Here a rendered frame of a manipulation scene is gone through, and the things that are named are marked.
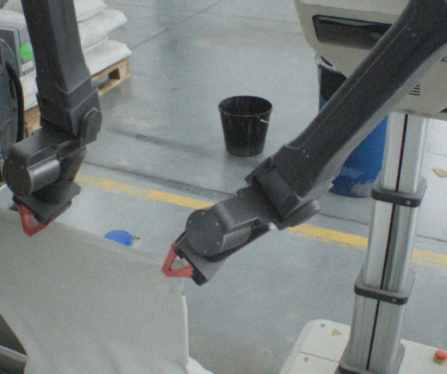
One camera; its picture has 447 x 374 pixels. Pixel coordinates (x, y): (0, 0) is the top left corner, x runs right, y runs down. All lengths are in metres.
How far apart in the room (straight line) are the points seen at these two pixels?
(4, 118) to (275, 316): 1.57
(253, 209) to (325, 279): 1.93
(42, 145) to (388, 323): 0.98
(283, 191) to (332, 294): 1.87
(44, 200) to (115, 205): 2.21
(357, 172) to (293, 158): 2.46
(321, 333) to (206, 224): 1.33
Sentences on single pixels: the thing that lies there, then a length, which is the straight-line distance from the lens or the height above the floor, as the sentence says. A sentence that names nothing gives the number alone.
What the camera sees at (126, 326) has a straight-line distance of 1.09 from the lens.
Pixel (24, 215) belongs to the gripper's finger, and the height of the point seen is 1.10.
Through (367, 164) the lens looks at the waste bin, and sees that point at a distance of 3.19.
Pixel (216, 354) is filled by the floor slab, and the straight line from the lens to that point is 2.36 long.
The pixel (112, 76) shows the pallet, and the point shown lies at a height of 0.04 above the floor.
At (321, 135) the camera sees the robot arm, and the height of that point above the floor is 1.34.
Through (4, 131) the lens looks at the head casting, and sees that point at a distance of 1.21.
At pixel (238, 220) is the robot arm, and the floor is 1.23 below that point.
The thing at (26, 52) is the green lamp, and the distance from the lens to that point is 1.21.
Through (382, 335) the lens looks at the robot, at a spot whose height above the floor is 0.57.
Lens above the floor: 1.64
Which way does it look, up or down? 29 degrees down
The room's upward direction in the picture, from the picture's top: straight up
